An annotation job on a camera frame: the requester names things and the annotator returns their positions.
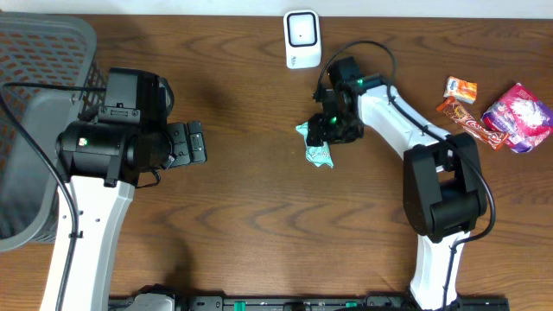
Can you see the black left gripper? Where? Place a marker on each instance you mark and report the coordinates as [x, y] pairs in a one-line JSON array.
[[190, 142]]

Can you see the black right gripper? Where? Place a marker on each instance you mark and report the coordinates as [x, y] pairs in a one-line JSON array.
[[319, 132]]

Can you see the mint green wipes pack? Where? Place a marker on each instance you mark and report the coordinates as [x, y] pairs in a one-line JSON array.
[[318, 155]]

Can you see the small orange snack pack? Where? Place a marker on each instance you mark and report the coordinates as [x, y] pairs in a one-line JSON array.
[[461, 90]]

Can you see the brown orange chocolate bar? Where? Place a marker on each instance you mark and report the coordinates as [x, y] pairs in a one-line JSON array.
[[453, 109]]

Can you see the purple pantyliner pack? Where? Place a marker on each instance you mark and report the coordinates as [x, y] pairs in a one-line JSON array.
[[522, 116]]

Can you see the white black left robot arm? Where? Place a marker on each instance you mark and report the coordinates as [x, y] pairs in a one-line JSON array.
[[101, 165]]

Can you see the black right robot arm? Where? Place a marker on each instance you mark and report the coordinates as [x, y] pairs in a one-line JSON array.
[[444, 192]]

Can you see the white barcode scanner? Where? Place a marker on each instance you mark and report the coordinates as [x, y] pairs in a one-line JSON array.
[[302, 37]]

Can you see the grey plastic basket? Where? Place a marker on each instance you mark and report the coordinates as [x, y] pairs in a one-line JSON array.
[[49, 78]]

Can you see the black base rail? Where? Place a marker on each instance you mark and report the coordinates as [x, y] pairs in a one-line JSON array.
[[371, 302]]

